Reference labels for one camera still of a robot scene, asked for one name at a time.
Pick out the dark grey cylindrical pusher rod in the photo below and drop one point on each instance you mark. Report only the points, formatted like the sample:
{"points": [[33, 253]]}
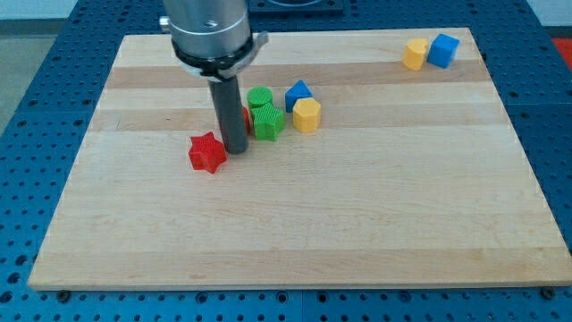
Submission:
{"points": [[230, 116]]}

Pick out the red circle block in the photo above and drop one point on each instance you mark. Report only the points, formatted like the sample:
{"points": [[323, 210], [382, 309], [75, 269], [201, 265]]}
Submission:
{"points": [[247, 120]]}

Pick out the green star block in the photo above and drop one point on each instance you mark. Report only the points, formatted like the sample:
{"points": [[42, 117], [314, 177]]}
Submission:
{"points": [[268, 122]]}

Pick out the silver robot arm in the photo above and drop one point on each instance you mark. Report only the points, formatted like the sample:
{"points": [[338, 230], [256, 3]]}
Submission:
{"points": [[214, 41]]}

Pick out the green circle block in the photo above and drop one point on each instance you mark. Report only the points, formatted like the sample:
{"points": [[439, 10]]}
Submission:
{"points": [[259, 96]]}

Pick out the red star block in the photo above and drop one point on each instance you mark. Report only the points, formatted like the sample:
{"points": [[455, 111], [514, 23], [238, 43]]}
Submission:
{"points": [[206, 153]]}

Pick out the blue triangle block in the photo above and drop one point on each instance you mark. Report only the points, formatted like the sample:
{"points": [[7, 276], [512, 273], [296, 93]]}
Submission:
{"points": [[297, 91]]}

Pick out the yellow hexagon block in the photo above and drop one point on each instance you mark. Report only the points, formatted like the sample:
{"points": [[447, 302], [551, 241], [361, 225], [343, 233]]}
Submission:
{"points": [[307, 115]]}

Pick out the wooden board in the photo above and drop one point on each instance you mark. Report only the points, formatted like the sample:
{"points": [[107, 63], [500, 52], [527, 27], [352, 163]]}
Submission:
{"points": [[413, 179]]}

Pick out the yellow heart block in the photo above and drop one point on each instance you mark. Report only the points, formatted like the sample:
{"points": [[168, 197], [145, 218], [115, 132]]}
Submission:
{"points": [[414, 53]]}

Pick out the blue cube block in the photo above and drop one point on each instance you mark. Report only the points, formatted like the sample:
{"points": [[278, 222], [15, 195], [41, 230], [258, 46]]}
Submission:
{"points": [[442, 51]]}

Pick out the black mount plate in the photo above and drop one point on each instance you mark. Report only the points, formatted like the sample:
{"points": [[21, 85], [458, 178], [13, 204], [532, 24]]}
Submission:
{"points": [[296, 6]]}

